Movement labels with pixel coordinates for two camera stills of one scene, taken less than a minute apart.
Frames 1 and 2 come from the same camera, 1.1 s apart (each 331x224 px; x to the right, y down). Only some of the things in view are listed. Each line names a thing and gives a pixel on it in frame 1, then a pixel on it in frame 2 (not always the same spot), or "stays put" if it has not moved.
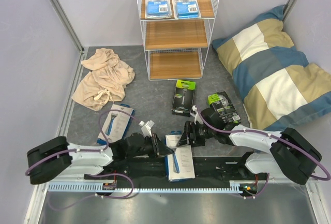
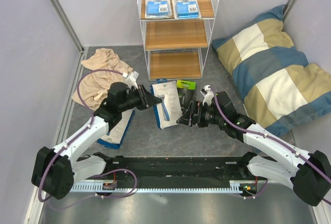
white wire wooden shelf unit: x=177 y=14 stays put
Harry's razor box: x=180 y=164 -> x=168 y=112
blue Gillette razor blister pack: x=158 y=3 stays put
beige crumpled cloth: x=106 y=82 stays put
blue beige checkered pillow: x=282 y=91 stays put
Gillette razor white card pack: x=185 y=4 stays put
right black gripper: x=190 y=127 -> x=187 y=118
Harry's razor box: x=117 y=124 stays put
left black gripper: x=159 y=149 -> x=146 y=99
